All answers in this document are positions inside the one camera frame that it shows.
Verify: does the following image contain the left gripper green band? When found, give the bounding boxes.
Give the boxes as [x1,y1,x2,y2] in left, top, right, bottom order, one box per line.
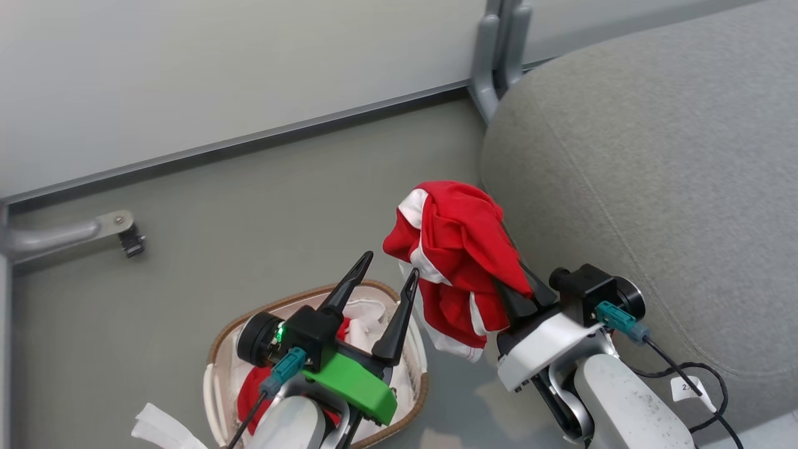
[236,251,420,427]

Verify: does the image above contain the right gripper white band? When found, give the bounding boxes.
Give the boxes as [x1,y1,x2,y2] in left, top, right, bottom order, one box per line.
[492,260,647,393]

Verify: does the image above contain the red and white garment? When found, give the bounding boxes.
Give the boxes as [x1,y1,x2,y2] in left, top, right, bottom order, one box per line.
[382,180,535,363]

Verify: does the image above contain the white basket liner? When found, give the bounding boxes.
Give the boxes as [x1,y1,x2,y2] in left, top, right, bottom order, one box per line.
[211,288,426,440]

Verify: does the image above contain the white basket with brown rim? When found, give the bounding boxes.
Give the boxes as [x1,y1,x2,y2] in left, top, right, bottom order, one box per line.
[203,279,430,449]

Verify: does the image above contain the white ribbed garment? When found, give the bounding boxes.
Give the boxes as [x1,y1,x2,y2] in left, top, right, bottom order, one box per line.
[341,297,391,350]

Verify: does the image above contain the grey fabric sofa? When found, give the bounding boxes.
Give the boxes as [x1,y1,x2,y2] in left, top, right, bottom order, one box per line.
[480,0,798,434]

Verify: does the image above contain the white crumpled fabric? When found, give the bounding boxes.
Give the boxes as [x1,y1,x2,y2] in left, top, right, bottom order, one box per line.
[130,402,210,449]

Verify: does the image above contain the black caster wheel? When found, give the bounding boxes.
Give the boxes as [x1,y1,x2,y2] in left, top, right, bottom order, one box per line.
[118,223,147,259]

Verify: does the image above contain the grey metal partition foot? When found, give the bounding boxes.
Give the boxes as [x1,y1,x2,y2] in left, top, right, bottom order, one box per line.
[0,210,135,264]

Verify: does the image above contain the right black cable teal plug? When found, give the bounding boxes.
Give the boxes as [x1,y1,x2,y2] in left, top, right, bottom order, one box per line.
[595,301,746,449]

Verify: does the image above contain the black cable teal plug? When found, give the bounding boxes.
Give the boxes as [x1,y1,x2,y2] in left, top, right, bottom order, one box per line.
[224,347,308,449]
[595,301,746,449]

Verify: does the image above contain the left black cable teal plug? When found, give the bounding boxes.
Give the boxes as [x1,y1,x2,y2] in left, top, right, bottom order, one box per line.
[224,347,308,449]

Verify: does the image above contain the white paper cable label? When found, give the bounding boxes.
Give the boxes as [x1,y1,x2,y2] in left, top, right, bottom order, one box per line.
[670,375,718,413]

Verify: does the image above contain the grey partition bottom rail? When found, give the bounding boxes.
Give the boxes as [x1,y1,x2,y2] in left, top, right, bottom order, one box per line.
[0,79,488,216]

